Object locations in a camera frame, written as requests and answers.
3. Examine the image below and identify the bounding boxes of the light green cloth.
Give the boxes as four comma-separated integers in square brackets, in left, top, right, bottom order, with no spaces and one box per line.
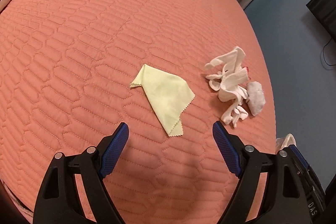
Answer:
[130,64,195,137]

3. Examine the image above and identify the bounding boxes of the white red trimmed sock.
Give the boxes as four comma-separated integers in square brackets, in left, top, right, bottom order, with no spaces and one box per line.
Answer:
[240,67,249,82]

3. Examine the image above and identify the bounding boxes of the pink quilted bed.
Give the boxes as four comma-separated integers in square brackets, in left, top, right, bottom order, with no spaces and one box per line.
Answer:
[1,0,276,223]

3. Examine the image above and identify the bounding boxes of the white glove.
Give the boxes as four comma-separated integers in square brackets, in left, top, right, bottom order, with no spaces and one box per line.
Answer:
[205,47,248,127]

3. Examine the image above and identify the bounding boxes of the black power cable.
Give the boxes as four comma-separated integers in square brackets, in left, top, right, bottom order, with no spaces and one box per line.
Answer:
[322,37,336,67]

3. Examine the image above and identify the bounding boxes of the wall mounted television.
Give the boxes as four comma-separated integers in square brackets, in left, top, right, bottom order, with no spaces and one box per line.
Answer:
[306,0,336,40]

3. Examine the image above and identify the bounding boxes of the grey sock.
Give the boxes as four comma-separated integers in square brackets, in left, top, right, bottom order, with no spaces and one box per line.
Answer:
[246,81,266,116]

